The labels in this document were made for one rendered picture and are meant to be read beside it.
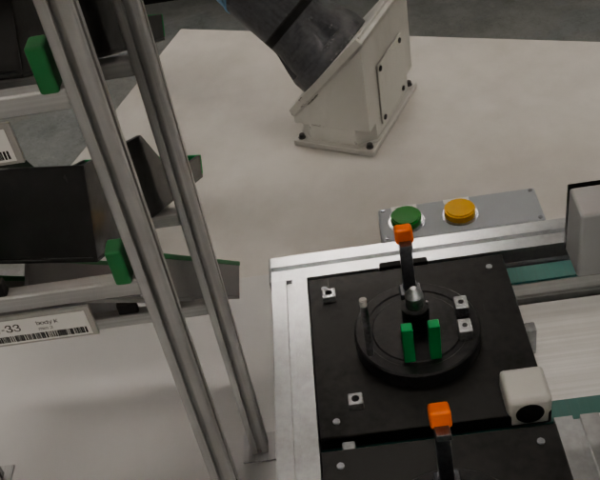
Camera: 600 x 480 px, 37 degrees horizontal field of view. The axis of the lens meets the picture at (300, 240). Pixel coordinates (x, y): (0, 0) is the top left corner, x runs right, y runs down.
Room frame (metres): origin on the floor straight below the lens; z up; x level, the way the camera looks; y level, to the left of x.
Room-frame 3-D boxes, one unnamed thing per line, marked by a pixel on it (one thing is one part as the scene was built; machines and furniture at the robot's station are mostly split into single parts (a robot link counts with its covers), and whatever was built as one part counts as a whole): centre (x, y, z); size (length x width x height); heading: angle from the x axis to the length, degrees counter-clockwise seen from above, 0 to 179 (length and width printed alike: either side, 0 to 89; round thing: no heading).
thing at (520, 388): (0.57, -0.20, 0.97); 0.05 x 0.05 x 0.04; 85
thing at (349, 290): (0.68, -0.11, 0.96); 0.24 x 0.24 x 0.02; 85
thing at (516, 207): (0.88, -0.21, 0.93); 0.21 x 0.07 x 0.06; 85
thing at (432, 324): (0.63, -0.12, 1.01); 0.01 x 0.01 x 0.05; 85
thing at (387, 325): (0.68, -0.11, 0.98); 0.14 x 0.14 x 0.02
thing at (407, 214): (0.89, -0.14, 0.96); 0.04 x 0.04 x 0.02
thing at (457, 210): (0.88, -0.21, 0.96); 0.04 x 0.04 x 0.02
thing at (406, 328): (0.63, -0.09, 1.01); 0.01 x 0.01 x 0.05; 85
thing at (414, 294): (0.68, -0.11, 1.04); 0.02 x 0.02 x 0.03
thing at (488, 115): (1.25, -0.09, 0.84); 0.90 x 0.70 x 0.03; 64
